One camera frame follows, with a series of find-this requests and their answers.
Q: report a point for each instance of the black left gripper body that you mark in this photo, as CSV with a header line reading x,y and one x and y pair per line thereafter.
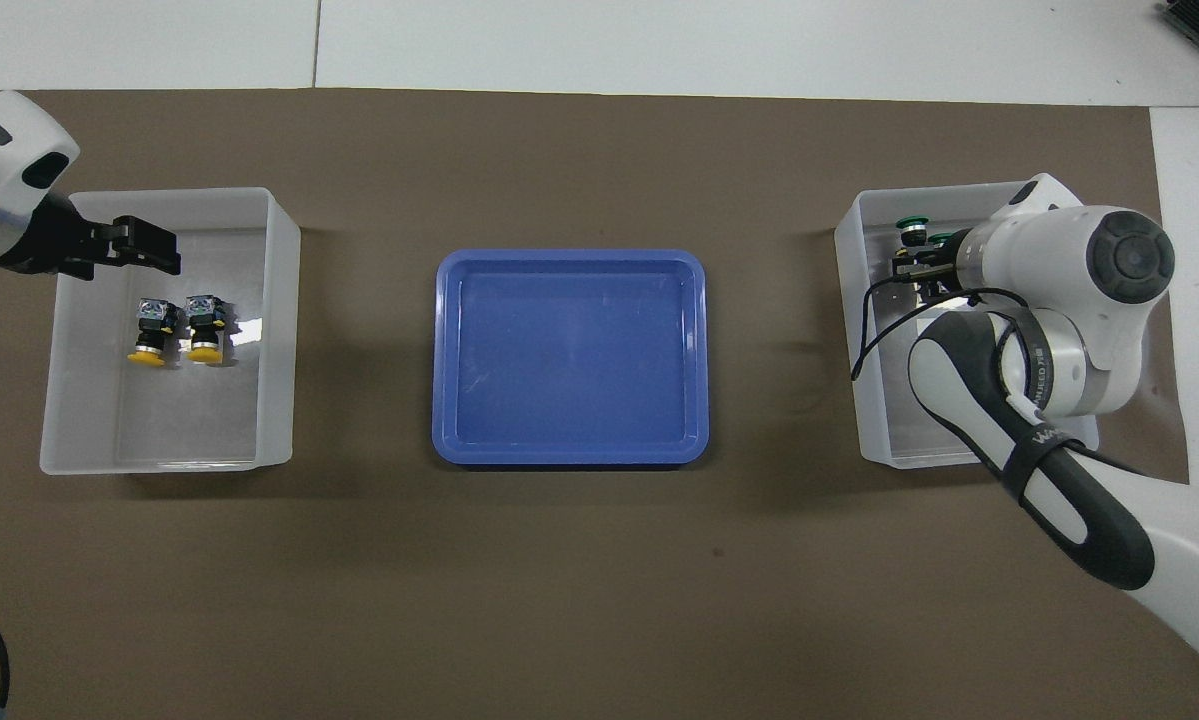
x,y
49,240

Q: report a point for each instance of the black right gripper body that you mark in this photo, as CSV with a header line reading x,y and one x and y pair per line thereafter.
x,y
929,268

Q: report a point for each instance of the yellow push button switch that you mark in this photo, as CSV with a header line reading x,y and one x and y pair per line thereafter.
x,y
152,325
205,322

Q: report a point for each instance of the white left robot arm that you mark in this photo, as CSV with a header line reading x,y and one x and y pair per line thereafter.
x,y
4,170

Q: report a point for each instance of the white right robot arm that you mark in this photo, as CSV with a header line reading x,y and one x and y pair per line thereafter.
x,y
1089,320

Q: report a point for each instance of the translucent white plastic box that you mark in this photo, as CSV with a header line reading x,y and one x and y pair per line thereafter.
x,y
189,420
884,420

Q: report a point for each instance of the blue plastic tray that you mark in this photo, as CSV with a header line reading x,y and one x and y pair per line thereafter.
x,y
569,360

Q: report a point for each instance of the brown paper table mat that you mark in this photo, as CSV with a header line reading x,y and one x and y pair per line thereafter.
x,y
579,580

